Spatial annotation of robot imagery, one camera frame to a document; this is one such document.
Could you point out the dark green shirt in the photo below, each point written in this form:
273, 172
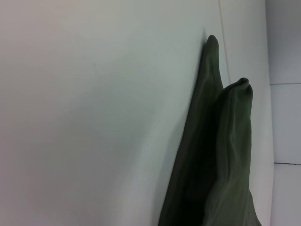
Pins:
211, 153

